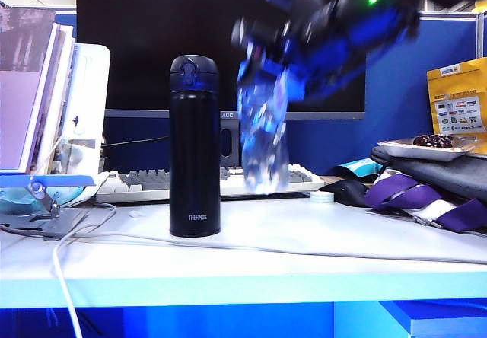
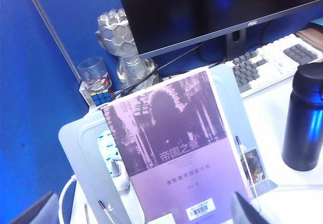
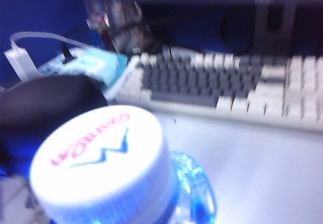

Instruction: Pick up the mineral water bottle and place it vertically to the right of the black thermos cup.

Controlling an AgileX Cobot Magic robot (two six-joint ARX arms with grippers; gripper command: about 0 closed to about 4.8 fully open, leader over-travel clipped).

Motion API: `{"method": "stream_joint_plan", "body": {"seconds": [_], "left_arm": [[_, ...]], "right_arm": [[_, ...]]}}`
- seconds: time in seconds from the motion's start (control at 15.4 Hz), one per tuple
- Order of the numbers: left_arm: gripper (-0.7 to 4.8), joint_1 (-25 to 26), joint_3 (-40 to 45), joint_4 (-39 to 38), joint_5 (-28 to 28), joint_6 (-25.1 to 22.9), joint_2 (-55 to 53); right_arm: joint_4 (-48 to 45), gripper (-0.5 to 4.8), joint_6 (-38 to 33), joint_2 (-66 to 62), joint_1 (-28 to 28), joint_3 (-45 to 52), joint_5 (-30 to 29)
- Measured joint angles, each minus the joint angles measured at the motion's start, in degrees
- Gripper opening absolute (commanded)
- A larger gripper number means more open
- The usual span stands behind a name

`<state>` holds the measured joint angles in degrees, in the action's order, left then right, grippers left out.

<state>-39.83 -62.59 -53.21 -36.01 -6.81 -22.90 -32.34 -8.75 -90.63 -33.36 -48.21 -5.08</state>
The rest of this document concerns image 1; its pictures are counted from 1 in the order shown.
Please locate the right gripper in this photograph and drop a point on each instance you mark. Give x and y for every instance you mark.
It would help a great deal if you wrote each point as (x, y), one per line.
(342, 37)

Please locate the clear mineral water bottle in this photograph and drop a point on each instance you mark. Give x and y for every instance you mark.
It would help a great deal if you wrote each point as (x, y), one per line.
(262, 144)

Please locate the black thermos flask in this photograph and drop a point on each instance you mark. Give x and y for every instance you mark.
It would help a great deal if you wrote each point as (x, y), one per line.
(194, 144)

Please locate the black computer monitor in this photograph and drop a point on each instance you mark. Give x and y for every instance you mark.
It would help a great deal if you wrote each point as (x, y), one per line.
(152, 29)

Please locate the blue office partition panel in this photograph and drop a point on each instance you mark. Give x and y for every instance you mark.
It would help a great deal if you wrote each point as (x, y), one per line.
(399, 98)

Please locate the teal paper package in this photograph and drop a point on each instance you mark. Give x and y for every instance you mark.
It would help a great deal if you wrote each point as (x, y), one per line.
(361, 167)

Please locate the small white green tape roll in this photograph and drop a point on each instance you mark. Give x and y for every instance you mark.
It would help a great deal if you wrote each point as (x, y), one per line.
(321, 197)

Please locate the black computer mouse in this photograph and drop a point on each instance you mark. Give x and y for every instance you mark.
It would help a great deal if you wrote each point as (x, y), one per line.
(350, 193)

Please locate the gold plastic food tray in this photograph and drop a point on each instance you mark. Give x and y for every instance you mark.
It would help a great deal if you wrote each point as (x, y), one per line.
(418, 151)

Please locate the dark glossy bread bun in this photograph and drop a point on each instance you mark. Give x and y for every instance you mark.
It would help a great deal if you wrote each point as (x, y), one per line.
(433, 140)

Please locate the yellow paper bag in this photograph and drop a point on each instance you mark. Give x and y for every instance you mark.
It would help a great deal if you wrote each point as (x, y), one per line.
(456, 83)

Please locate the white plastic file holder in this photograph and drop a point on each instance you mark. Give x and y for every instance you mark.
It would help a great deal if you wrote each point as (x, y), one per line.
(93, 87)

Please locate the white grey mechanical keyboard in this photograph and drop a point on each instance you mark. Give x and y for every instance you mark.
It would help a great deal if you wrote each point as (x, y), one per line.
(114, 189)

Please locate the grey fabric laptop sleeve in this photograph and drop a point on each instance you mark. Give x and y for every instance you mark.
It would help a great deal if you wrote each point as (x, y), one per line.
(449, 174)

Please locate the small white scrap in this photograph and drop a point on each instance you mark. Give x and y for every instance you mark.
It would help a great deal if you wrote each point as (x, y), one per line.
(135, 213)

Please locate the clear acrylic book stand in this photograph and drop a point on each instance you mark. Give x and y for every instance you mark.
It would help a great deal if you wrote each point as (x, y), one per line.
(76, 155)

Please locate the white book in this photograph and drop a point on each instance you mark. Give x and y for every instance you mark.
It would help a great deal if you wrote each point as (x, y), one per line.
(53, 87)

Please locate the grey metal stand base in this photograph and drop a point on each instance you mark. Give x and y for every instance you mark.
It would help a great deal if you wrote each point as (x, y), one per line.
(57, 220)

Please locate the light blue face mask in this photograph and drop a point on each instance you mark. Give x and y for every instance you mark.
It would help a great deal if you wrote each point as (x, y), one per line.
(15, 201)

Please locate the blue box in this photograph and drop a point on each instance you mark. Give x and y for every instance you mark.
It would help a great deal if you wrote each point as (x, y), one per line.
(449, 323)

